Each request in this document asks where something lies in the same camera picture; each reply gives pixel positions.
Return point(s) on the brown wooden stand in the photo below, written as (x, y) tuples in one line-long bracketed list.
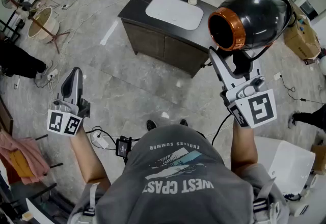
[(54, 39)]

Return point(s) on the person's black shoe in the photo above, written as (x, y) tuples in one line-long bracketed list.
[(184, 123), (151, 125)]

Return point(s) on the person's black left shoe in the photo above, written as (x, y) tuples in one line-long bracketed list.
[(151, 125)]

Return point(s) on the black power adapter on floor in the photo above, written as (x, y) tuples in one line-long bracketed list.
[(123, 147)]

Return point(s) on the black orange-ringed hair dryer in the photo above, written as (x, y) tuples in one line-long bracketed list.
[(254, 19)]

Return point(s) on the white power strip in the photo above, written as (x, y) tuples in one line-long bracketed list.
[(100, 140)]

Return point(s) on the small cardboard box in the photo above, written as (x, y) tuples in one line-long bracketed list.
[(319, 159)]

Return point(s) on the person's left forearm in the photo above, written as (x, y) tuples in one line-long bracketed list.
[(86, 156)]

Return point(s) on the beige drum lampshade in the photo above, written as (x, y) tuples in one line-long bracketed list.
[(43, 15)]

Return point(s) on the person's right forearm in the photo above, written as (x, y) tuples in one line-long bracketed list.
[(243, 146)]

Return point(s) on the dark vanity cabinet with sink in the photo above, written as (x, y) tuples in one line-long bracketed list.
[(142, 6)]

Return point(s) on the large cardboard box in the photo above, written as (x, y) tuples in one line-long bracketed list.
[(300, 37)]

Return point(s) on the yellow cloth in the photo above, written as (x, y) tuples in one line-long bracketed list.
[(21, 164)]

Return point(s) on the white plastic tub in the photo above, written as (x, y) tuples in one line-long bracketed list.
[(287, 164)]

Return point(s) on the person's grey printed shirt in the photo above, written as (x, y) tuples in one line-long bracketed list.
[(178, 192)]

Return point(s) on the pink cloth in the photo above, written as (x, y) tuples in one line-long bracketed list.
[(35, 146)]

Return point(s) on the cream soap bar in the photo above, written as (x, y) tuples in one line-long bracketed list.
[(192, 0)]

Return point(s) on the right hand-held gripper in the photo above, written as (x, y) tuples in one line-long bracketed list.
[(262, 108)]

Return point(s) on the white floor socket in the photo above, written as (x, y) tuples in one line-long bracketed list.
[(277, 76)]

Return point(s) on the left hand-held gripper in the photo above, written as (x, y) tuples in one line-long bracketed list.
[(57, 121)]

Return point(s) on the person's black right shoe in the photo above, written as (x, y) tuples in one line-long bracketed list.
[(184, 123)]

